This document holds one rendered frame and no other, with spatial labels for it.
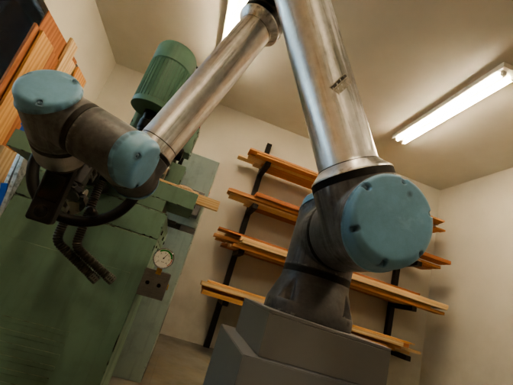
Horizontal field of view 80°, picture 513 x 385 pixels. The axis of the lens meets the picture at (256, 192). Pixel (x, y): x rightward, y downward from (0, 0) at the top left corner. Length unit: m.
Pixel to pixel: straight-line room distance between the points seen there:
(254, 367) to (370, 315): 3.62
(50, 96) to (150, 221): 0.61
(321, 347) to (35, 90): 0.60
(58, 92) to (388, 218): 0.53
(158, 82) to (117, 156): 0.86
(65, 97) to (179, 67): 0.89
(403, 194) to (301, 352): 0.31
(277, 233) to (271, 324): 3.11
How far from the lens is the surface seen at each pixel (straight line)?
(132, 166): 0.50
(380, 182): 0.50
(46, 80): 0.58
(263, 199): 3.16
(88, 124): 0.53
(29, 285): 1.11
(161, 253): 0.99
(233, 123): 3.94
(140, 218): 1.06
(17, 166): 2.01
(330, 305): 0.64
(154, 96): 1.30
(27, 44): 2.80
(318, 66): 0.61
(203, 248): 3.48
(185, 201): 1.07
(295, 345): 0.58
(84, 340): 1.09
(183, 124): 0.67
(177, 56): 1.40
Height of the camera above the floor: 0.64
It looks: 18 degrees up
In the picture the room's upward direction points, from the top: 17 degrees clockwise
